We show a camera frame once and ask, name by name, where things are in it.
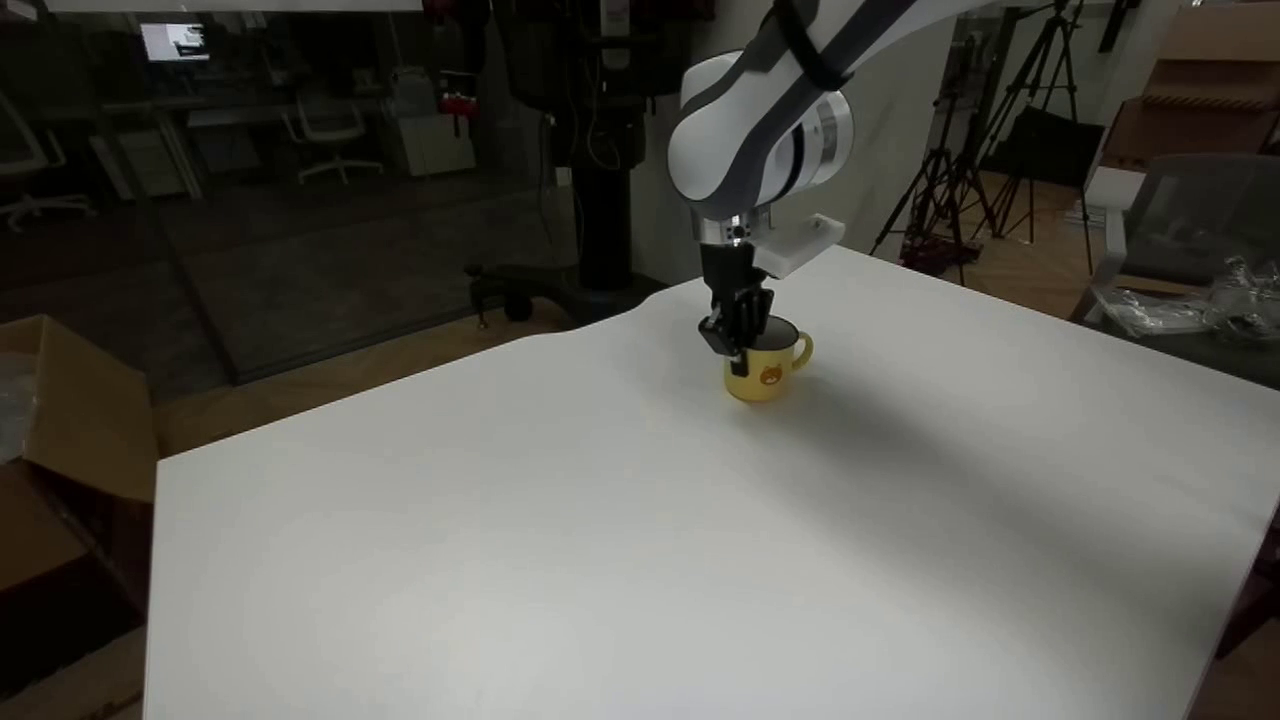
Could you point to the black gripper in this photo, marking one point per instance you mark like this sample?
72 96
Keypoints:
739 282

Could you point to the yellow enamel mug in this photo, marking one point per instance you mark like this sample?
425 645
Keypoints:
767 382

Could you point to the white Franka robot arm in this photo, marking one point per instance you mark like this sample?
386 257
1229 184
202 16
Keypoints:
745 133

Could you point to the black tripod stand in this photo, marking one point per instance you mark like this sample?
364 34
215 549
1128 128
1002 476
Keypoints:
1033 82
941 184

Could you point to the white paper table cover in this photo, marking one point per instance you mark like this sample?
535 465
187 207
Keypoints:
667 562

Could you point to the white drawer cabinet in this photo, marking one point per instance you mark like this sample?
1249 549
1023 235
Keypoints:
432 144

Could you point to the clear plastic bag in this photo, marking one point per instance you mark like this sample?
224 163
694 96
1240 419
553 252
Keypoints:
1203 311

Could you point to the white office chair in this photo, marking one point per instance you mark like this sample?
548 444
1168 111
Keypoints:
326 122
20 152

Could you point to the large closed cardboard box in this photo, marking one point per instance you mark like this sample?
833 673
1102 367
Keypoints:
1203 95

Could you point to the long white board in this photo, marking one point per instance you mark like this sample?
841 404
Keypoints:
224 4

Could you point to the computer monitor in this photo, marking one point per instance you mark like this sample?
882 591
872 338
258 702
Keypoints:
175 41

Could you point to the brown cardboard box with flaps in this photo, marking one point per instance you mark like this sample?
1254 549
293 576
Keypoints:
82 414

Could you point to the white wrist camera block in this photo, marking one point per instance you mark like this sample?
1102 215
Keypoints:
800 241

